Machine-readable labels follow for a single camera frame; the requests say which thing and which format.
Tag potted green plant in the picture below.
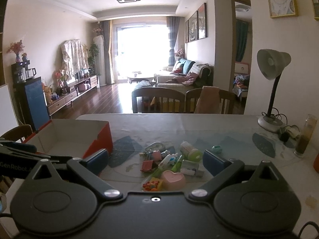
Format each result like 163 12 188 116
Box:
87 43 100 76

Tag grey curtain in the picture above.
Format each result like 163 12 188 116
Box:
100 20 113 85
166 16 181 66

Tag black lamp cable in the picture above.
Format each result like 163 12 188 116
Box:
271 108 300 135

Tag yellow chair cushion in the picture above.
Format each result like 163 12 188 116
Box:
149 97 185 113

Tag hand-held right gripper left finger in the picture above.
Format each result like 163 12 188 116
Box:
24 149 124 201

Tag black cabinet with blue front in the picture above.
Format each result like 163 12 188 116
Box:
12 77 51 130

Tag small items beside box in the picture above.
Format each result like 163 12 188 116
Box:
159 154 180 168

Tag white green small box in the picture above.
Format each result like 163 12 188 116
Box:
180 160 200 176

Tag vase with pink flowers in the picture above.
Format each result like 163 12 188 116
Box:
7 39 26 63

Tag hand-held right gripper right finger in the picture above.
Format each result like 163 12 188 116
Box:
188 149 286 202

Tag pink flower bouquet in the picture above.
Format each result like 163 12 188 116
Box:
52 69 69 90

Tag green round bottle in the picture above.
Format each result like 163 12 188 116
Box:
187 149 202 162

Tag oval coffee table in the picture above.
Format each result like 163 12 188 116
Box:
127 72 155 83

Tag pink towel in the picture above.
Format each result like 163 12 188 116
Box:
194 86 221 115

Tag white standing air conditioner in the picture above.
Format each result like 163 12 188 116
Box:
93 35 105 86

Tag wooden television cabinet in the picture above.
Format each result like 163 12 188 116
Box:
47 74 99 117

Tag cloth-covered television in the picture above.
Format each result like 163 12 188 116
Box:
59 38 88 79

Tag pink patterned blanket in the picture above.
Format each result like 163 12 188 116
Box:
171 72 200 87

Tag black coffee maker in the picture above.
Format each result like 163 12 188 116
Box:
11 60 37 84

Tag blue beanbag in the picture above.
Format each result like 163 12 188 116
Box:
134 80 151 90

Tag orange yellow toy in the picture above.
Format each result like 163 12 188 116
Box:
142 177 164 192

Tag beige sofa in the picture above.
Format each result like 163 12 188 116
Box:
154 58 214 94

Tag teal cushion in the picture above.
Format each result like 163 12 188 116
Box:
179 58 196 74

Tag teal curtain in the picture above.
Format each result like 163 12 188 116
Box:
236 20 250 63

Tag tall glass jar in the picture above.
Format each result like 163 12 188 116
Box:
294 114 318 157

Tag grey correction tape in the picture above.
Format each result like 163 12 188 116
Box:
145 141 167 155

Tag pink heart-shaped box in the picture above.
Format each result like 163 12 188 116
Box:
160 170 186 191

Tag dark wooden chair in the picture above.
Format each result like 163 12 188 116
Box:
186 88 236 115
131 87 186 114

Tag white power strip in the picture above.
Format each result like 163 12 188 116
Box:
284 125 301 140

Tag grey desk lamp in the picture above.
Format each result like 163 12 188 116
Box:
257 48 292 133

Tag white small bottle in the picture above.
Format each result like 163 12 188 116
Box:
180 141 194 155

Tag cardboard box with red sides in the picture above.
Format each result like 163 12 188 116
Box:
24 119 114 177

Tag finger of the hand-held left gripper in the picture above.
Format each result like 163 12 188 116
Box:
0 141 37 153
0 148 73 164

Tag brown slatted wooden chair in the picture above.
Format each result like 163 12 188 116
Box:
0 124 33 143

